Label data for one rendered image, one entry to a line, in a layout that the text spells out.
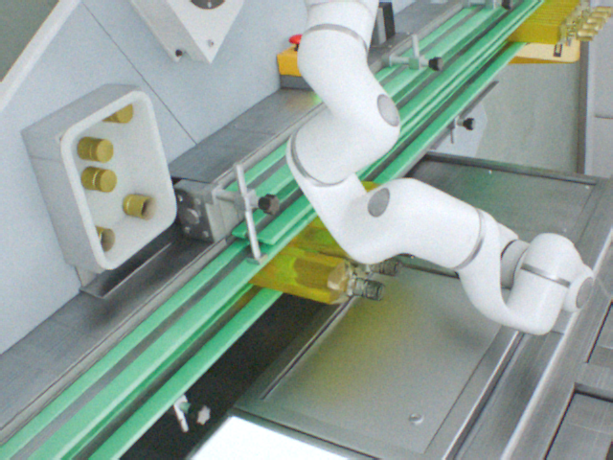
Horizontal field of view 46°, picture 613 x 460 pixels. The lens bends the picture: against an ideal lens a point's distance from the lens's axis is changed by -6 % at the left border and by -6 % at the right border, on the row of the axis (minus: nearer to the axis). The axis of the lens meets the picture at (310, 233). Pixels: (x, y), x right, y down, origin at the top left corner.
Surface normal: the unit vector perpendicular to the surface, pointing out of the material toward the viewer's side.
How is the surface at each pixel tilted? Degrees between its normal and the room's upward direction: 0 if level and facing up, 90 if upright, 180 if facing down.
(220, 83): 0
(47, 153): 90
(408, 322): 90
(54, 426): 90
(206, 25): 4
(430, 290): 90
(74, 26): 0
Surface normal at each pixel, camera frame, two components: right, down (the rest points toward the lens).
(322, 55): -0.31, -0.55
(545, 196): -0.14, -0.85
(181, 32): -0.40, 0.85
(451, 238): 0.33, 0.35
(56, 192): -0.53, 0.50
